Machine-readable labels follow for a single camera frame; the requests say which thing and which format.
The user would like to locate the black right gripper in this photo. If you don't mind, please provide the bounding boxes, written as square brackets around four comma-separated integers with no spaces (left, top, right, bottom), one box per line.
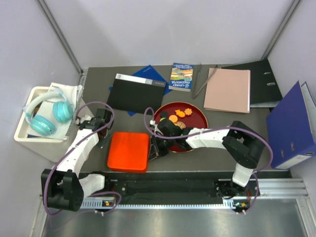
[148,135,175,162]

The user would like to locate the orange box lid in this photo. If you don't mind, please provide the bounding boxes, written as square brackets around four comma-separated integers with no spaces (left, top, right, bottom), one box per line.
[107,132,150,165]

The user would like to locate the metal tongs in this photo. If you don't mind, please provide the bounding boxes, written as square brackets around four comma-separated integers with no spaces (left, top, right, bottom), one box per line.
[191,64,218,99]

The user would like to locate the orange cookie box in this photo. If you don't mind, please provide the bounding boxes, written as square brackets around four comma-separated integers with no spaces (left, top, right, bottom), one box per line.
[108,163,148,174]

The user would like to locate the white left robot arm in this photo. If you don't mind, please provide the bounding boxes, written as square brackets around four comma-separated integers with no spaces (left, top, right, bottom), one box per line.
[41,109,113,211]

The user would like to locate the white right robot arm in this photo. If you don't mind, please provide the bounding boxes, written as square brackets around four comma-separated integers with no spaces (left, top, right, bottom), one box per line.
[145,119,268,196]

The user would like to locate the orange round cookie upper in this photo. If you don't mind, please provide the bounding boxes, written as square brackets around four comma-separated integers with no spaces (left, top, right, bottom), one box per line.
[168,115,178,123]

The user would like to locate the black cookie top-left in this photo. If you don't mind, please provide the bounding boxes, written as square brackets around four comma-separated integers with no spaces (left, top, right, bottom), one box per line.
[160,111,169,118]

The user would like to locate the white spiral manual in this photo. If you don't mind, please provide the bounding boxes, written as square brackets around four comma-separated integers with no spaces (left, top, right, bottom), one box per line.
[23,83,83,140]

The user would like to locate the orange fish cookie top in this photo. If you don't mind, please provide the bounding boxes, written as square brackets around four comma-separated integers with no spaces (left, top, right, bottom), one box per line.
[175,110,186,118]

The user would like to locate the teal headphones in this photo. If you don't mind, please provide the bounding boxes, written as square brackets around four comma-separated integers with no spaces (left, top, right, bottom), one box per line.
[23,88,74,136]

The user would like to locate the orange flower cookie top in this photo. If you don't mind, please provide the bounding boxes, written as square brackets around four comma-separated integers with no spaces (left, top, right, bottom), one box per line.
[184,108,193,116]

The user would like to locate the black notebook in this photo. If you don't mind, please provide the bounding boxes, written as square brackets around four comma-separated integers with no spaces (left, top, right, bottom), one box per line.
[106,73,167,115]

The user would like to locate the white storage bin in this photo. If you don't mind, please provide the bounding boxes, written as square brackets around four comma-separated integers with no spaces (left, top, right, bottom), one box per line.
[14,86,83,163]

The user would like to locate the colourful paperback book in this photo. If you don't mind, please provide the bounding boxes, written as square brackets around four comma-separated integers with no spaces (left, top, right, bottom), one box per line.
[168,63,194,92]

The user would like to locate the pink folder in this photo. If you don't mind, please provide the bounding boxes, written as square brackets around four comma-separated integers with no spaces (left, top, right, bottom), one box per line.
[203,68,250,113]

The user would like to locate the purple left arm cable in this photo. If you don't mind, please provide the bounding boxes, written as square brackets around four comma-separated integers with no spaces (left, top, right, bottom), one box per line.
[43,101,122,216]

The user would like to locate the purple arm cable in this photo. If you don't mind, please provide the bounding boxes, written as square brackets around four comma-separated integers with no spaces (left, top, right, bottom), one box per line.
[144,107,274,215]
[43,101,122,216]

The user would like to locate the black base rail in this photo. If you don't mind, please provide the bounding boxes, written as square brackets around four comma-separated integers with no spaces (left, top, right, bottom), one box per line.
[81,171,272,204]

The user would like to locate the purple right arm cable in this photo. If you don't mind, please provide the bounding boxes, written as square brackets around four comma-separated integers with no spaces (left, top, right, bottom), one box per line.
[144,107,274,215]

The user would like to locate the grey cable duct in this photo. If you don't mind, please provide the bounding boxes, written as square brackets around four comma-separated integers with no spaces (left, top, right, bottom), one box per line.
[80,198,247,210]

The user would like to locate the black ring binder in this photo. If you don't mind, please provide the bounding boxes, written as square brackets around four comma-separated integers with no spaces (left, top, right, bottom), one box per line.
[223,59,282,108]

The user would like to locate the blue ring binder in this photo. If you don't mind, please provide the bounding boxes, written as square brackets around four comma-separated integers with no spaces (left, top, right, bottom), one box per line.
[267,82,316,169]

